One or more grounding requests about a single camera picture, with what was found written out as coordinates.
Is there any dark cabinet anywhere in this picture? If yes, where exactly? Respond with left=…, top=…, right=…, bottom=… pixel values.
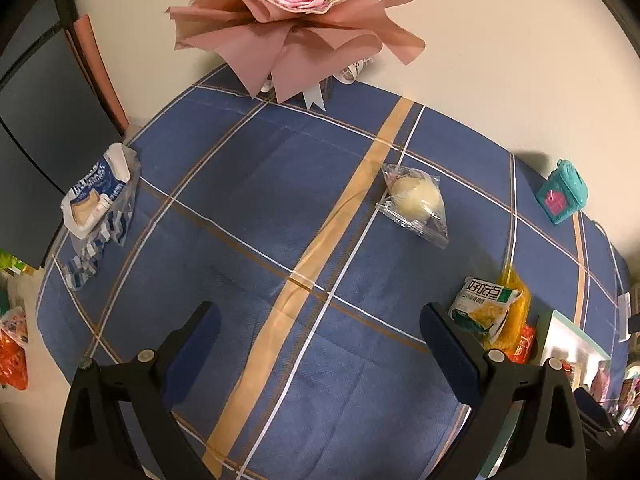
left=0, top=0, right=131, bottom=268

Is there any large flat red packet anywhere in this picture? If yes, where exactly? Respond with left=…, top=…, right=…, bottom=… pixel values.
left=510, top=324, right=538, bottom=365

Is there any pink flower bouquet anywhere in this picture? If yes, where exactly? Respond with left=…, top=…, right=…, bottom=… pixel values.
left=167, top=0, right=426, bottom=110

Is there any bright orange packet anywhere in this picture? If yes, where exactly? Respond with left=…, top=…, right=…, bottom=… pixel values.
left=0, top=332, right=30, bottom=391

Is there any blue plaid tablecloth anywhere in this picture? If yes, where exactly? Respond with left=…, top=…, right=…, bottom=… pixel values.
left=35, top=62, right=631, bottom=480

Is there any round pastry in clear wrapper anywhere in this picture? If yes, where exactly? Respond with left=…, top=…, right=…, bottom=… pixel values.
left=375, top=162, right=449, bottom=249

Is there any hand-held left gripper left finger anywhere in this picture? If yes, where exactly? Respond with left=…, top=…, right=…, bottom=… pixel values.
left=55, top=301, right=222, bottom=480

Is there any blue white bread packet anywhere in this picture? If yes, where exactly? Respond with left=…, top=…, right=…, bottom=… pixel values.
left=52, top=142, right=141, bottom=292

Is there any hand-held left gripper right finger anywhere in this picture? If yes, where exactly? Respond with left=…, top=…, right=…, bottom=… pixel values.
left=419, top=302, right=588, bottom=480

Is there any yellow snack packet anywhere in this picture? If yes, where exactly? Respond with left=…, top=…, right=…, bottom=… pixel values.
left=482, top=262, right=532, bottom=361

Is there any teal cube box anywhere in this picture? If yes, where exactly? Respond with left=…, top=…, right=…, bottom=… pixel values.
left=536, top=159, right=588, bottom=225

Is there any white green snack packet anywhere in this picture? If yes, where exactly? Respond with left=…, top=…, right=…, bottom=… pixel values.
left=447, top=276, right=523, bottom=346

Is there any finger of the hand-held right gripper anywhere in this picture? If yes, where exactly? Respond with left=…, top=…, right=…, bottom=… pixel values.
left=574, top=386, right=626, bottom=441

